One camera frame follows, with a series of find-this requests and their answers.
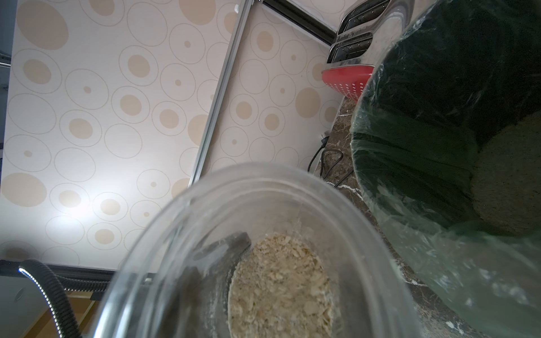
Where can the red-lid oatmeal jar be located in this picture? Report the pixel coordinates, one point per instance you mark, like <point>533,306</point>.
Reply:
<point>258,250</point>

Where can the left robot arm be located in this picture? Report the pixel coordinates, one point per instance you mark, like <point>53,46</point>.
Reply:
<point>54,283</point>

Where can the red toaster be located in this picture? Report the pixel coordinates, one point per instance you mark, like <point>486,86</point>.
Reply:
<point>365,35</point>

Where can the left diagonal aluminium rail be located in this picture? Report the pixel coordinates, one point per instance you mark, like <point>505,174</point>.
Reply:
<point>222,84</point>

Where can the left black frame post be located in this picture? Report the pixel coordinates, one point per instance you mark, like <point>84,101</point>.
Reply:
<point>303,20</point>

